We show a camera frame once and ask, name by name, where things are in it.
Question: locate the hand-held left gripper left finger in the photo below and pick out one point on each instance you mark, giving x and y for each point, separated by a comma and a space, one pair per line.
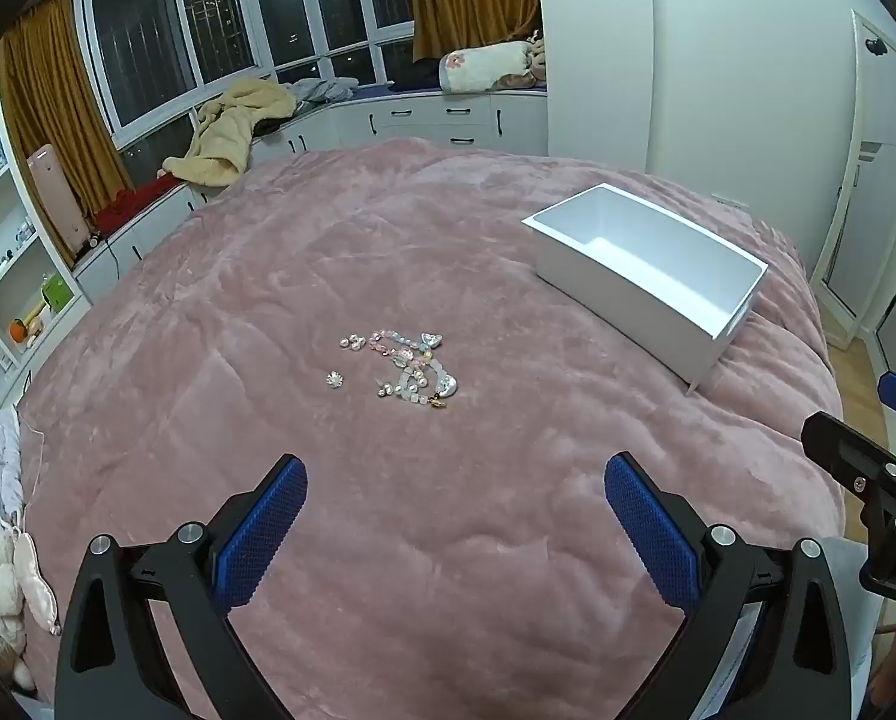
264, 532

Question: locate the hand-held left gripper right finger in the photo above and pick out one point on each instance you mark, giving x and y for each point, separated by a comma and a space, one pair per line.
650, 532

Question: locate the small silver earring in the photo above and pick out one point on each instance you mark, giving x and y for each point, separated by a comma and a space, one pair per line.
333, 379

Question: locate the pile of beaded jewelry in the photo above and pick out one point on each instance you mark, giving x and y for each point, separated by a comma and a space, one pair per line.
410, 367

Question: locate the white storage box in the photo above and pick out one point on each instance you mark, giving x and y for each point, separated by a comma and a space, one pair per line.
643, 270

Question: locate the light grey cloth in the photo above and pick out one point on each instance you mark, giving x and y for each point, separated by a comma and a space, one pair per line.
841, 577

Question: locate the white door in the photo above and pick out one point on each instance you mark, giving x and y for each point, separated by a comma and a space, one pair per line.
868, 187

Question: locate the cream plush toys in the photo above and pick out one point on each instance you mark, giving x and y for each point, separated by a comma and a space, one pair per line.
6, 577

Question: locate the pink plush blanket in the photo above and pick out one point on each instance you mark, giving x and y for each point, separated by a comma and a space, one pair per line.
418, 255

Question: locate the orange toy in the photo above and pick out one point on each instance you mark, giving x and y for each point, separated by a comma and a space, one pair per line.
18, 331

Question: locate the green toy box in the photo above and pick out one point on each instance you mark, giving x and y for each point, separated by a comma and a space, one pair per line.
55, 291

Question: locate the red cloth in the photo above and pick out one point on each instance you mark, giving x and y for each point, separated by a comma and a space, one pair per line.
129, 206

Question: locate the pink panel heater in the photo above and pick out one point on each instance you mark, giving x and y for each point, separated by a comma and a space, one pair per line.
54, 199

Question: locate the yellow fleece robe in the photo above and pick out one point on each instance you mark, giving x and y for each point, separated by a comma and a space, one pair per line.
227, 135

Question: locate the grey clothes heap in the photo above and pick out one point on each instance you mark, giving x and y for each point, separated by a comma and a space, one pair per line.
324, 90

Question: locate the pink plush toy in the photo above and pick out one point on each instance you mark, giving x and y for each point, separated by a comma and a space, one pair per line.
538, 56

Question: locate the rolled floral white blanket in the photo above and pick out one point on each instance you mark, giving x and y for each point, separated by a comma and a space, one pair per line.
485, 67

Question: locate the bay window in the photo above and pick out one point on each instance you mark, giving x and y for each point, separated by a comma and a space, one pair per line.
215, 22

